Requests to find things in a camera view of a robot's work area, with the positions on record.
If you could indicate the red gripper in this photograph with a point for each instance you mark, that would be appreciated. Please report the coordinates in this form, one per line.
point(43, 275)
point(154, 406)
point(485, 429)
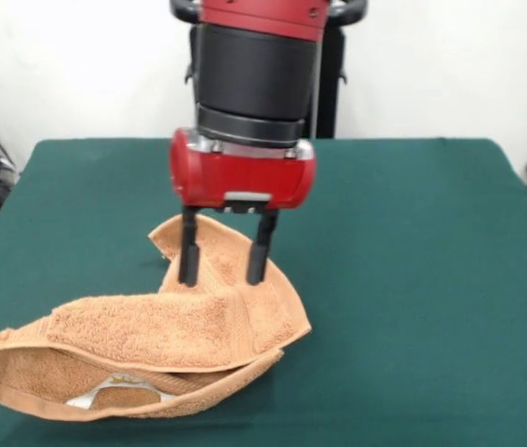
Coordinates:
point(245, 179)

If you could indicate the tan terry towel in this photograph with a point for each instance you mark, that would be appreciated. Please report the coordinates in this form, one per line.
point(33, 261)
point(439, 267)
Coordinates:
point(152, 326)

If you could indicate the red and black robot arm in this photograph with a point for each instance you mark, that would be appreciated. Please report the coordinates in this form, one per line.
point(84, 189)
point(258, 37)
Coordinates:
point(254, 70)

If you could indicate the dark green table cloth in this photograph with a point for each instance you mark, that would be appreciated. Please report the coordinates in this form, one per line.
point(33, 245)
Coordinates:
point(431, 279)

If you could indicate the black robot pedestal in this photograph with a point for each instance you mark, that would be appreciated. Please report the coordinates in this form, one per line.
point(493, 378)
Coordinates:
point(331, 84)

